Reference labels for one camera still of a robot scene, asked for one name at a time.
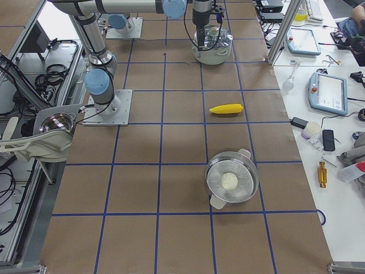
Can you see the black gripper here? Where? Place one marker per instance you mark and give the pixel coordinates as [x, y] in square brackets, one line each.
[198, 16]

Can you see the glass pot lid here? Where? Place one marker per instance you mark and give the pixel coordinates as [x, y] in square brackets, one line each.
[217, 38]

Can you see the yellow corn cob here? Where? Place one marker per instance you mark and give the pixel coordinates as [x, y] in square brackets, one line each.
[227, 109]

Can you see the white steel cooking pot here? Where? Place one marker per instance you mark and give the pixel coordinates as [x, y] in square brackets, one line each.
[211, 57]

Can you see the steel pot with steamer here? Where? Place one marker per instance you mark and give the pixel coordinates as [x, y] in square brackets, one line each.
[231, 177]

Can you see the blue teach pendant far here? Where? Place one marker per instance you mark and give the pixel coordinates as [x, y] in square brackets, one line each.
[302, 41]

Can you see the blue teach pendant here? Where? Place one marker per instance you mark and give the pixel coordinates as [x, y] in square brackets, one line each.
[328, 93]
[302, 41]

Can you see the white light bulb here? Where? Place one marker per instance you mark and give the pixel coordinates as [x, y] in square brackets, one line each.
[288, 84]

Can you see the white keyboard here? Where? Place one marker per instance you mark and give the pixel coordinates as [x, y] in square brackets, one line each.
[314, 13]

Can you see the black power adapter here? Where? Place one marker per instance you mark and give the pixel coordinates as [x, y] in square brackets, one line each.
[298, 122]

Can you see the blue teach pendant near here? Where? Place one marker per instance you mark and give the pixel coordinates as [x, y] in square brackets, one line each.
[328, 93]

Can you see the white plastic cup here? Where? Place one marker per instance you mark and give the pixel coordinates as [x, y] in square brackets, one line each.
[310, 129]

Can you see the steel bowl on tray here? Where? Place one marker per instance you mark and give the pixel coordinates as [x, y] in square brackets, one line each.
[57, 121]

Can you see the black smartphone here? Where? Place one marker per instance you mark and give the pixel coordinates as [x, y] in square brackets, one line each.
[328, 140]

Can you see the gold metal fitting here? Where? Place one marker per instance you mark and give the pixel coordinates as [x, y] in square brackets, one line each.
[322, 174]

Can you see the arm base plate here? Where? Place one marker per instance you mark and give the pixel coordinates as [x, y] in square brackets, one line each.
[124, 28]
[117, 113]

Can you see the aluminium frame post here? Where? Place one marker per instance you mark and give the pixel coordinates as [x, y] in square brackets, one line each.
[283, 29]

